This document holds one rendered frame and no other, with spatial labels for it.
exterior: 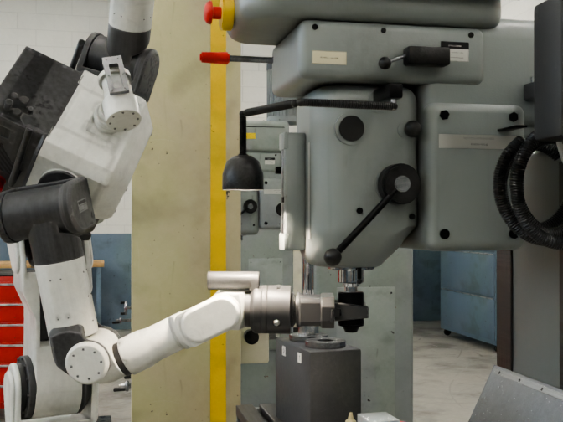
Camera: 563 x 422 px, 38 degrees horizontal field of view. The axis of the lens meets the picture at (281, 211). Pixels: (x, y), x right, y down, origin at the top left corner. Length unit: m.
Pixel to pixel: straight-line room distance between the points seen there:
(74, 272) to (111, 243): 8.91
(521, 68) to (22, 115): 0.92
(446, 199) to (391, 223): 0.10
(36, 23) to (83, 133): 9.12
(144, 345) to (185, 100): 1.80
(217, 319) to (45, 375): 0.57
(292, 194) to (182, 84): 1.80
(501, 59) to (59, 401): 1.19
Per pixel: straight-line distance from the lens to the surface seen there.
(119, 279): 10.45
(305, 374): 1.78
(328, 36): 1.40
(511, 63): 1.53
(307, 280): 1.89
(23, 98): 1.64
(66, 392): 1.93
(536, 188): 1.65
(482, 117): 1.47
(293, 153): 1.46
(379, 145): 1.42
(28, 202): 1.52
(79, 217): 1.51
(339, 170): 1.40
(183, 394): 3.24
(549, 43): 1.30
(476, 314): 9.13
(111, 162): 1.60
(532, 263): 1.66
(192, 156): 3.18
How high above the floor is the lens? 1.40
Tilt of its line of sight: level
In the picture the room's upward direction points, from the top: straight up
